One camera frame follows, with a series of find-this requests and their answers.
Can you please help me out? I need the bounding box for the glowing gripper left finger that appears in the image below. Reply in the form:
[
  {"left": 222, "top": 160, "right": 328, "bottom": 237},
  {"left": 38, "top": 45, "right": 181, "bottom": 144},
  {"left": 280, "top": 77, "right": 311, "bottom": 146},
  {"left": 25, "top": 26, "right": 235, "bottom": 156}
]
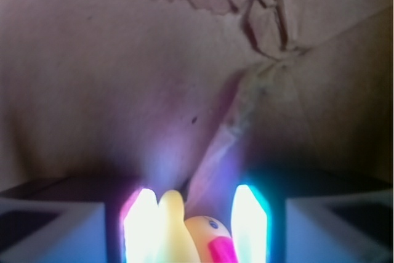
[{"left": 1, "top": 177, "right": 158, "bottom": 262}]

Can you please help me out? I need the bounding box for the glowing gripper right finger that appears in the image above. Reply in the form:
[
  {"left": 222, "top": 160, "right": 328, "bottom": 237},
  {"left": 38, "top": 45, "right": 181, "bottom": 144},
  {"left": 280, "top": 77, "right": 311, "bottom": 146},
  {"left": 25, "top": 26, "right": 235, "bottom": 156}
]
[{"left": 231, "top": 169, "right": 393, "bottom": 262}]

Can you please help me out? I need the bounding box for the yellow rubber duck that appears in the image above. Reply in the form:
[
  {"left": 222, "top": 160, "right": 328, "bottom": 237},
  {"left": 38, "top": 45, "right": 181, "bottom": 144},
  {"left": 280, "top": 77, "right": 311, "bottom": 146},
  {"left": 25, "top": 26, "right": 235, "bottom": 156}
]
[{"left": 156, "top": 190, "right": 238, "bottom": 262}]

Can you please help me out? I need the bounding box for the brown paper bag bin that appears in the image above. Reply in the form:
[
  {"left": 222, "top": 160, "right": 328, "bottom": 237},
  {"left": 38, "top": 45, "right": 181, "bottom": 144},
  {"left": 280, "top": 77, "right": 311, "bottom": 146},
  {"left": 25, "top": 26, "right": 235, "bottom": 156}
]
[{"left": 0, "top": 0, "right": 394, "bottom": 202}]

